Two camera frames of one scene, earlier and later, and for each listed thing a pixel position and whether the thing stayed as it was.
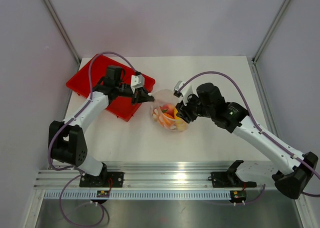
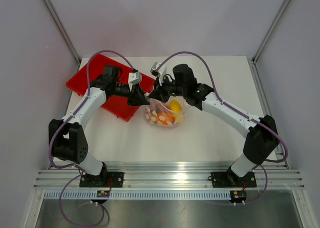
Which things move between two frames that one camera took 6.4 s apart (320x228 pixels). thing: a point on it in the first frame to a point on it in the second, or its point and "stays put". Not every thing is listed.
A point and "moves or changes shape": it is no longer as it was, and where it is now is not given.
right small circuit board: [238, 196] stays put
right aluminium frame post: [273, 23] stays put
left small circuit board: [103, 193] stays put
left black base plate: [105, 179] stays put
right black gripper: [184, 111] to [159, 93]
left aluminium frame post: [59, 24] stays put
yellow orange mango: [181, 125] to [175, 107]
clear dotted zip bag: [163, 110] moves or changes shape
